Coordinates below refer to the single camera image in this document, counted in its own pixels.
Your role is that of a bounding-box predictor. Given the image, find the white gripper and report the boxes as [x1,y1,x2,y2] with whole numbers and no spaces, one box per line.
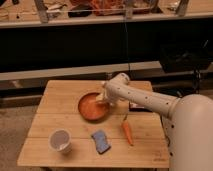
[96,82,117,106]

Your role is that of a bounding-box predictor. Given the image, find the orange ceramic bowl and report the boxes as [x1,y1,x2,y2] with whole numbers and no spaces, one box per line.
[78,92,110,121]

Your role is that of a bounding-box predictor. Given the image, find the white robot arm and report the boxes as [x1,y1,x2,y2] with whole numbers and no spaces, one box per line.
[96,73,213,171]

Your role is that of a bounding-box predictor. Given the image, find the small dark flat box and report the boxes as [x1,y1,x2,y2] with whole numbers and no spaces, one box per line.
[129,103,145,112]

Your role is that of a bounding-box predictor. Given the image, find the orange carrot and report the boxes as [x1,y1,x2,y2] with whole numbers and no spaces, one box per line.
[122,117,134,146]

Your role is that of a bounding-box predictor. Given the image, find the blue sponge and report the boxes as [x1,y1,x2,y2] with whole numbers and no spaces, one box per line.
[91,130,111,154]

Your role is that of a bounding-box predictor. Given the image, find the wooden folding table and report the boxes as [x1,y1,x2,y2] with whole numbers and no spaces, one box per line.
[17,80,169,169]

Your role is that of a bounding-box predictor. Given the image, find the white paper cup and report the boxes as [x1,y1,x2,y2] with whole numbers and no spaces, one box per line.
[49,129,71,155]

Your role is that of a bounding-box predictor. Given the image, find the orange clutter on shelf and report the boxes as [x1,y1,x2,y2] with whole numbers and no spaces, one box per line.
[91,0,123,16]

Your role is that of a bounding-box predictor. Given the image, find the long metal shelf rail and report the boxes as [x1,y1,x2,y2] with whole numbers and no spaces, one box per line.
[0,61,161,81]

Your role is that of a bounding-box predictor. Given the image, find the hanging black cable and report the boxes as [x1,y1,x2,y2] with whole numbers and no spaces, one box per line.
[123,18,132,73]

